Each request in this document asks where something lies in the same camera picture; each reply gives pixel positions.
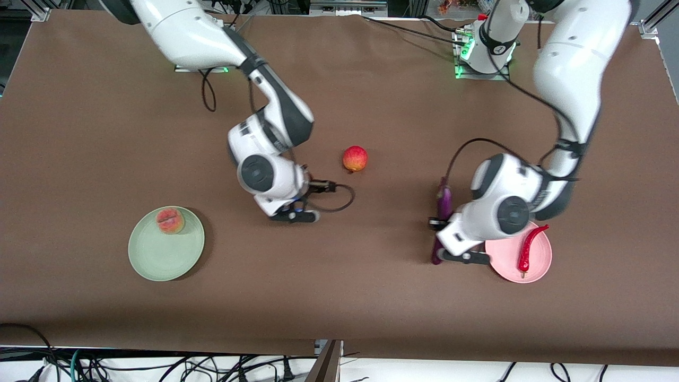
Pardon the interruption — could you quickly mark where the purple eggplant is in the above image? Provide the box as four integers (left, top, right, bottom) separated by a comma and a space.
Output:
431, 177, 454, 265

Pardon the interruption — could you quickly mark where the red chili pepper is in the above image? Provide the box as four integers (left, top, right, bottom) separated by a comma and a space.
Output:
518, 224, 550, 278

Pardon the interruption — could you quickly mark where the red apple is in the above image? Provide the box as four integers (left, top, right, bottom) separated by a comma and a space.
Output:
343, 145, 369, 173

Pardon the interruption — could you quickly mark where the yellow pink peach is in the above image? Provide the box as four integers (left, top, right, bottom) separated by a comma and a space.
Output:
155, 209, 186, 235

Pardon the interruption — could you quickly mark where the pink plate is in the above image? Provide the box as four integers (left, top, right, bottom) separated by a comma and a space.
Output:
485, 223, 553, 284

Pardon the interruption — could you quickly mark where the brown table cover sheet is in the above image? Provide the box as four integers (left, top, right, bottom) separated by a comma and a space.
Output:
0, 10, 679, 367

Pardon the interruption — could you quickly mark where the light green plate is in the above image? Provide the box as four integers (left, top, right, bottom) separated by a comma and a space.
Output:
128, 206, 205, 282

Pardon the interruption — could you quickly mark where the grey equipment box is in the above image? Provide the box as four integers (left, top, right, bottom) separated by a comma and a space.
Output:
310, 0, 388, 16

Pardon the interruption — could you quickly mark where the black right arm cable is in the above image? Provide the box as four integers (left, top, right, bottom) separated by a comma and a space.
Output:
201, 66, 356, 214

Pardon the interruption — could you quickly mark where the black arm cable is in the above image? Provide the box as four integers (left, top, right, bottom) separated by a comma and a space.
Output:
445, 16, 584, 184
201, 66, 356, 214

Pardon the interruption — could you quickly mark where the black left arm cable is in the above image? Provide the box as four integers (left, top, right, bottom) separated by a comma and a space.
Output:
445, 16, 584, 184

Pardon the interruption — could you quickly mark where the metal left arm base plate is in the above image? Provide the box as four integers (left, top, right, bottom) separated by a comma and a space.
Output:
455, 58, 511, 81

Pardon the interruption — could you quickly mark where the black plug cable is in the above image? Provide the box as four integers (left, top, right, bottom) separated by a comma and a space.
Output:
223, 354, 298, 382

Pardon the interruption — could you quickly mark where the aluminium profile post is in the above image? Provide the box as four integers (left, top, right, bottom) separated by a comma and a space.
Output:
305, 340, 344, 382

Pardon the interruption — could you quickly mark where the long black table cable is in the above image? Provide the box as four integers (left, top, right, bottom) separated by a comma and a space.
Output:
361, 15, 467, 46

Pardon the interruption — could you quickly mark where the short black table cable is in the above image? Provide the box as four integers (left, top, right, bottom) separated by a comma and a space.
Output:
422, 15, 461, 33

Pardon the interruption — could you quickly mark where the black looped floor cable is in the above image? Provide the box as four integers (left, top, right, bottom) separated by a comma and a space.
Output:
0, 323, 56, 382

